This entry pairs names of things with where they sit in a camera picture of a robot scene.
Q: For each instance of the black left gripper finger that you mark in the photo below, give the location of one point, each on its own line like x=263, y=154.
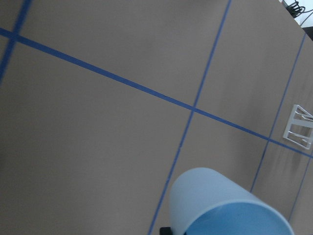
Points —
x=165, y=231

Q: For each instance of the white wire cup rack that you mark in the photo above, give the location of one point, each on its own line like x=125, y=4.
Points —
x=299, y=128

